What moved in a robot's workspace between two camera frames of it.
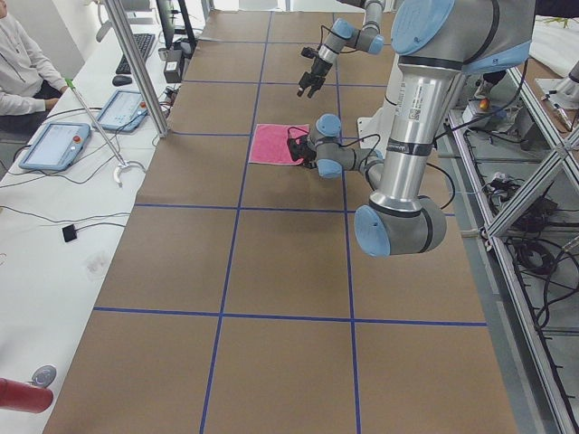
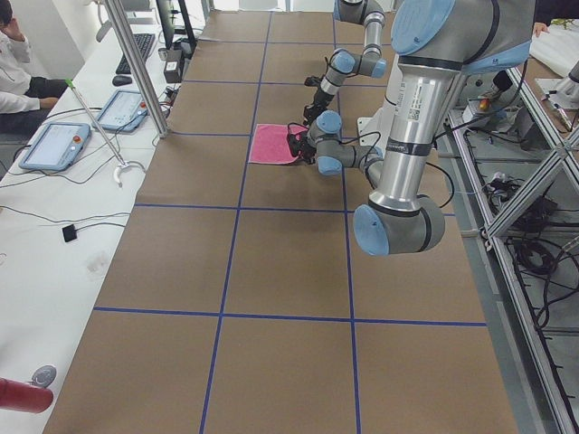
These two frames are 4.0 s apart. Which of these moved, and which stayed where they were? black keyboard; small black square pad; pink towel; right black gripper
Moved: right black gripper
Stayed: small black square pad; pink towel; black keyboard
